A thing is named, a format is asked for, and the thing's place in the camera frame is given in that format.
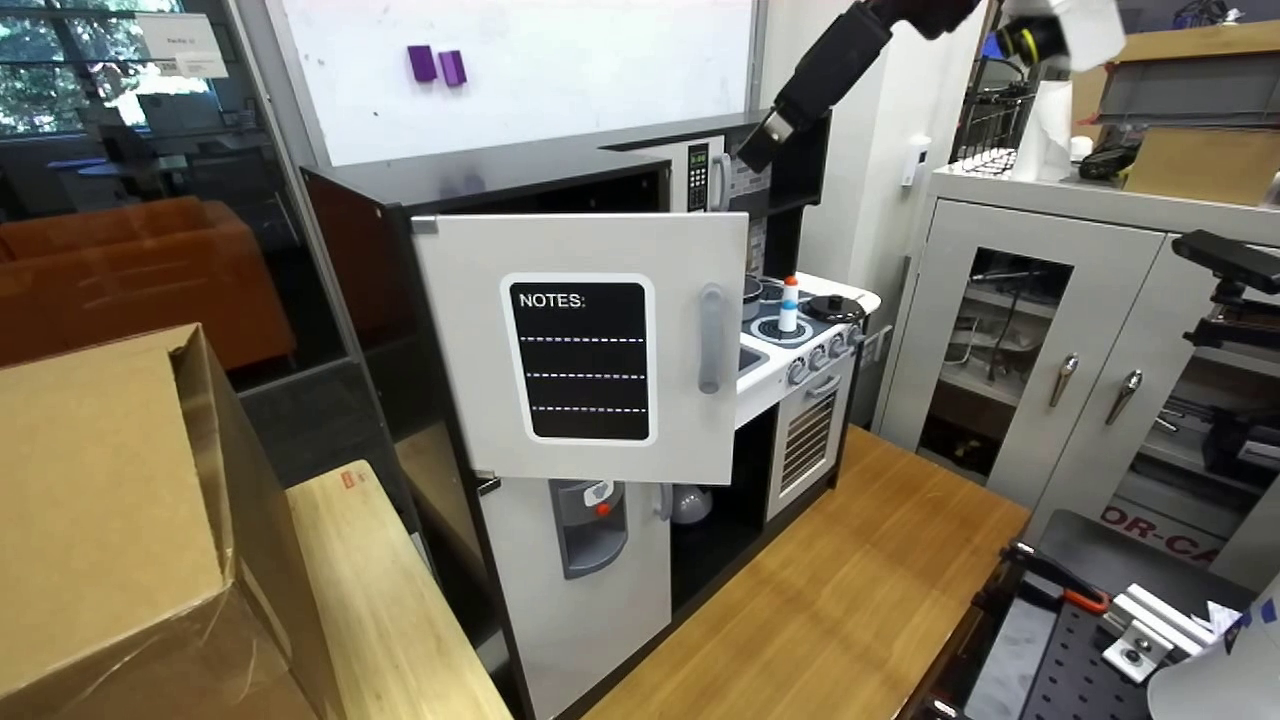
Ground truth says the white round toy kettle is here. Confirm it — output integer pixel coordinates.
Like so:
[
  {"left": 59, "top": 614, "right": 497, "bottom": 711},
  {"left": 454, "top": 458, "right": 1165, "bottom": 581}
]
[{"left": 666, "top": 485, "right": 714, "bottom": 529}]

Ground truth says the white paper towel roll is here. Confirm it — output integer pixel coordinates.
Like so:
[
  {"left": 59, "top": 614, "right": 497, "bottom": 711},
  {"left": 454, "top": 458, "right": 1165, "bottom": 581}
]
[{"left": 1019, "top": 77, "right": 1078, "bottom": 188}]

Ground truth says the black white toy kitchen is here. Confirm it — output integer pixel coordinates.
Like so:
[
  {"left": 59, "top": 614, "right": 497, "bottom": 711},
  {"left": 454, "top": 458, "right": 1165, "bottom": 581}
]
[{"left": 299, "top": 103, "right": 889, "bottom": 720}]

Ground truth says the silver cabinet door handle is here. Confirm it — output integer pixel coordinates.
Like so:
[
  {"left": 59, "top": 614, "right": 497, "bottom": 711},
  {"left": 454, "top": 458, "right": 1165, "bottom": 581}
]
[
  {"left": 1044, "top": 354, "right": 1078, "bottom": 414},
  {"left": 1101, "top": 364, "right": 1148, "bottom": 434}
]

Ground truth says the black clamp orange tip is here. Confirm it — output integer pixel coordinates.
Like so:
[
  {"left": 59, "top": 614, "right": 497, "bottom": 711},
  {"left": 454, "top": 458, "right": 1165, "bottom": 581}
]
[{"left": 1012, "top": 535, "right": 1117, "bottom": 619}]

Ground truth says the white oven door with slats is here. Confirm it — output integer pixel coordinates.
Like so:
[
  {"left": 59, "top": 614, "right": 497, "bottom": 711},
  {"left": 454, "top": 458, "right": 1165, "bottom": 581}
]
[{"left": 762, "top": 378, "right": 846, "bottom": 524}]

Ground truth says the light wooden table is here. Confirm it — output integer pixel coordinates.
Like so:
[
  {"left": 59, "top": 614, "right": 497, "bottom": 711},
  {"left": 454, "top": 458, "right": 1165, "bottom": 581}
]
[{"left": 285, "top": 458, "right": 514, "bottom": 720}]

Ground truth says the white fridge door water dispenser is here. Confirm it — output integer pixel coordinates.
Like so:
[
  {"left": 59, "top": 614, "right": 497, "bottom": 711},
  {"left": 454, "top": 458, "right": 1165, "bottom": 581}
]
[{"left": 476, "top": 474, "right": 677, "bottom": 720}]

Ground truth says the toy microwave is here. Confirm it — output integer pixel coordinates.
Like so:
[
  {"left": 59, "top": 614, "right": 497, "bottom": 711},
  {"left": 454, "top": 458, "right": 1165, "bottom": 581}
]
[{"left": 662, "top": 133, "right": 736, "bottom": 218}]

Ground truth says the grey metal cabinet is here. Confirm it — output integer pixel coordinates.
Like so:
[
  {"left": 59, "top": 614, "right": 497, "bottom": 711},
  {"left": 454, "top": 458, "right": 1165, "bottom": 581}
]
[{"left": 872, "top": 173, "right": 1280, "bottom": 594}]

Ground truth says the large brown cardboard box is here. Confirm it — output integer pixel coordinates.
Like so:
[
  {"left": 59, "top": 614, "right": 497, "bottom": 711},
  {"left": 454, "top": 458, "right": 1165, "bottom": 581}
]
[{"left": 0, "top": 320, "right": 343, "bottom": 720}]

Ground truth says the flat cardboard box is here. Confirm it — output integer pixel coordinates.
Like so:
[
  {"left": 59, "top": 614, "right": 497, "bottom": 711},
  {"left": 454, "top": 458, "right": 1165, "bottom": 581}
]
[{"left": 1071, "top": 17, "right": 1280, "bottom": 210}]

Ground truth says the large white whiteboard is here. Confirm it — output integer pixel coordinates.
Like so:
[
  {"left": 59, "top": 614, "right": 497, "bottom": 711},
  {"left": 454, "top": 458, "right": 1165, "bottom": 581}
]
[{"left": 254, "top": 0, "right": 771, "bottom": 173}]

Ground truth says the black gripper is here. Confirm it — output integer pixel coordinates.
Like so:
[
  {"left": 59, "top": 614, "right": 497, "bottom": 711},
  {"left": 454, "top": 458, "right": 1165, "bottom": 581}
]
[{"left": 731, "top": 0, "right": 902, "bottom": 175}]

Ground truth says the white fridge door notes chalkboard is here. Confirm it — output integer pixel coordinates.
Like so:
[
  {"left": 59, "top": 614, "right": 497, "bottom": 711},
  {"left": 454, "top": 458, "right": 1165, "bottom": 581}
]
[{"left": 407, "top": 210, "right": 753, "bottom": 492}]

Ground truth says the black device on cabinet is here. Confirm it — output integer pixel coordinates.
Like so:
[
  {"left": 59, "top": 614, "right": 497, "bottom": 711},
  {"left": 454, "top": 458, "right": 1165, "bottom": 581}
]
[{"left": 1077, "top": 123, "right": 1143, "bottom": 185}]

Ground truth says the black perforated mounting board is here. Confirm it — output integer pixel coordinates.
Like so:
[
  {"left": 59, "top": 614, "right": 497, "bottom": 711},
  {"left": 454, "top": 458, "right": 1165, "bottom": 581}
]
[{"left": 902, "top": 511, "right": 1280, "bottom": 720}]

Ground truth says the small aluminium bracket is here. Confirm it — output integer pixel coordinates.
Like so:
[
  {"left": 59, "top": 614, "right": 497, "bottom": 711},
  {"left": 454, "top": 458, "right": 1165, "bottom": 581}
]
[{"left": 1096, "top": 581, "right": 1251, "bottom": 689}]

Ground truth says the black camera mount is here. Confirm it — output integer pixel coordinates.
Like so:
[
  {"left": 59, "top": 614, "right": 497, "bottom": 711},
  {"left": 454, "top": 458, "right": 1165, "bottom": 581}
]
[{"left": 1173, "top": 230, "right": 1280, "bottom": 354}]

